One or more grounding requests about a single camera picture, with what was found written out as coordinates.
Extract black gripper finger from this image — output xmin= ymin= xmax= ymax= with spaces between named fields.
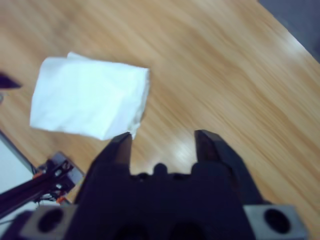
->
xmin=193 ymin=129 xmax=265 ymax=206
xmin=90 ymin=131 xmax=134 ymax=177
xmin=0 ymin=71 xmax=24 ymax=92

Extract white Unitree T-shirt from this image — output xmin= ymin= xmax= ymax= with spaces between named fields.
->
xmin=28 ymin=51 xmax=151 ymax=142

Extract white block with dark post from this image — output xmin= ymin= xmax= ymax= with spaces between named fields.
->
xmin=0 ymin=151 xmax=87 ymax=222

